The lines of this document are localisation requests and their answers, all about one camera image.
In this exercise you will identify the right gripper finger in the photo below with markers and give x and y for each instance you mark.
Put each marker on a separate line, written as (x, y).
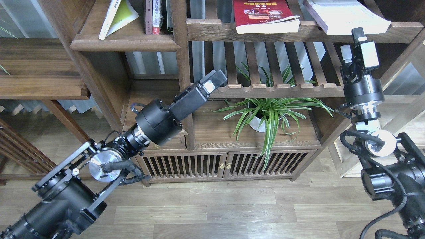
(346, 53)
(358, 35)

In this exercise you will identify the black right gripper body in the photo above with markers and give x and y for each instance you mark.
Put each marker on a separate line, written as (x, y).
(363, 93)

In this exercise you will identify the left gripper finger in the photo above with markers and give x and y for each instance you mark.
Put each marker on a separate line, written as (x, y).
(214, 80)

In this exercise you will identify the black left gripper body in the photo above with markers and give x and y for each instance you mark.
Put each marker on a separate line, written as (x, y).
(158, 123)

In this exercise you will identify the white cover book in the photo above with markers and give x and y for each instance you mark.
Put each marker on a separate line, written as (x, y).
(339, 17)

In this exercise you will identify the yellow-green cover book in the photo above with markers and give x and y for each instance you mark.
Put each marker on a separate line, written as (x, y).
(119, 14)

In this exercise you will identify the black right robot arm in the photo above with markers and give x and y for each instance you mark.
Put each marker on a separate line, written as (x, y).
(393, 166)

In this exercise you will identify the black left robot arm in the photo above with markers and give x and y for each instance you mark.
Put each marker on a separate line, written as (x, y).
(73, 193)

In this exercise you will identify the light wooden shelf unit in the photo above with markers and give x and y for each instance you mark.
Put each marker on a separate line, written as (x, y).
(402, 111)

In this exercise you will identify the dark wooden bookshelf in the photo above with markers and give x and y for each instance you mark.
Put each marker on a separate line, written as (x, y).
(312, 56)

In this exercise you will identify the white plant pot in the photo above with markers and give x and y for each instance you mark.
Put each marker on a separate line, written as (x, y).
(257, 123)

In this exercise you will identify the red cover book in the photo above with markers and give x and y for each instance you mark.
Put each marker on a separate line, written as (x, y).
(264, 17)

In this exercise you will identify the dark upright book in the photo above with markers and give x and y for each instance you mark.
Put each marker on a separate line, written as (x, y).
(169, 17)

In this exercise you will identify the red white upright book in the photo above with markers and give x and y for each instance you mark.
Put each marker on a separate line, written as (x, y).
(156, 17)

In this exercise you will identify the pink spine upright book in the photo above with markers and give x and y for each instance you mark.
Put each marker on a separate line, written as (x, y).
(148, 17)

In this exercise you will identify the dark wooden side table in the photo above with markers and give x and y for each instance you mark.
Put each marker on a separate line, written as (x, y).
(43, 69)

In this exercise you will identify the dark wooden slatted chair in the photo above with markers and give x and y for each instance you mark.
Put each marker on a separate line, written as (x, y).
(19, 150)

